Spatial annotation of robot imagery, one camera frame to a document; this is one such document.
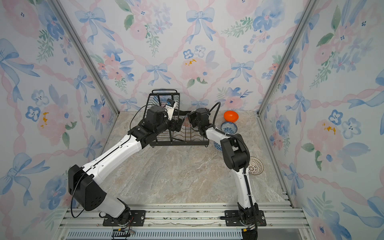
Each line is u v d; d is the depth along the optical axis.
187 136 1.03
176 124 0.69
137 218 0.75
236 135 0.61
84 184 0.40
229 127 1.09
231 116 1.14
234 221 0.73
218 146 1.00
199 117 0.82
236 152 0.60
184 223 0.73
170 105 0.65
